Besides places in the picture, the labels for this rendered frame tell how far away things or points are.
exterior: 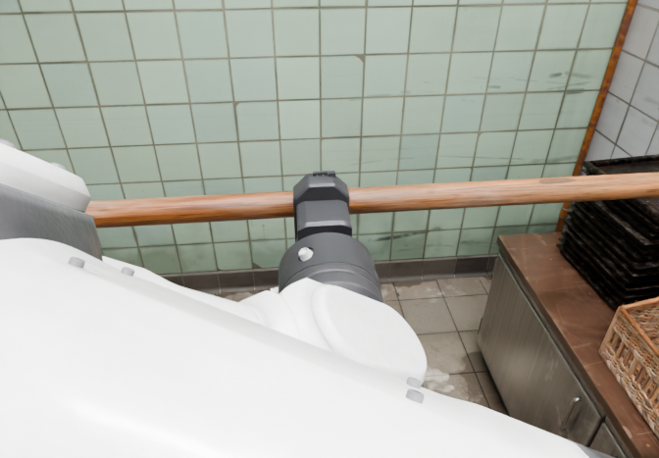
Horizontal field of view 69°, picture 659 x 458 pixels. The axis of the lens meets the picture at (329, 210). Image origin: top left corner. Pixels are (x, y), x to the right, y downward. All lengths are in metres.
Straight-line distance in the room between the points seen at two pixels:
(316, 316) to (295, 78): 1.51
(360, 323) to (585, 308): 1.18
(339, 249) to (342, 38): 1.37
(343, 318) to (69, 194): 0.17
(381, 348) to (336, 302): 0.04
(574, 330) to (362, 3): 1.15
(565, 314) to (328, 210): 1.03
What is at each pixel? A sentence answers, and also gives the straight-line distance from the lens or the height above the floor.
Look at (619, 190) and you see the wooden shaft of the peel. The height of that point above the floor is 1.20.
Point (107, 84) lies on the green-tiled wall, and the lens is 1.85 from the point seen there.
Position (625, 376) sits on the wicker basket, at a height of 0.61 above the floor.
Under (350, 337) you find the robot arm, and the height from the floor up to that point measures 1.27.
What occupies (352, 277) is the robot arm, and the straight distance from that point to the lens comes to 0.38.
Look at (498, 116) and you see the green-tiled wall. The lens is 1.98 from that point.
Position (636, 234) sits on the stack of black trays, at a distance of 1.35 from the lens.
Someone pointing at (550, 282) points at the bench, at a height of 0.58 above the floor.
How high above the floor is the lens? 1.49
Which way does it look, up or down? 33 degrees down
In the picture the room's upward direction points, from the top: straight up
